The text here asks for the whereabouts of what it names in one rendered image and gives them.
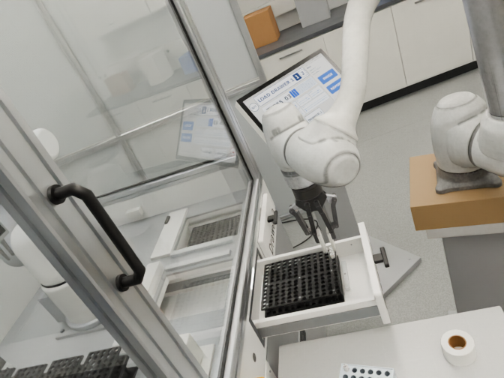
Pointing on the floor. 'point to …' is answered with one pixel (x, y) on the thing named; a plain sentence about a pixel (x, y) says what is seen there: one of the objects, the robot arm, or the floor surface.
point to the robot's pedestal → (474, 265)
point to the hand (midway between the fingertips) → (326, 240)
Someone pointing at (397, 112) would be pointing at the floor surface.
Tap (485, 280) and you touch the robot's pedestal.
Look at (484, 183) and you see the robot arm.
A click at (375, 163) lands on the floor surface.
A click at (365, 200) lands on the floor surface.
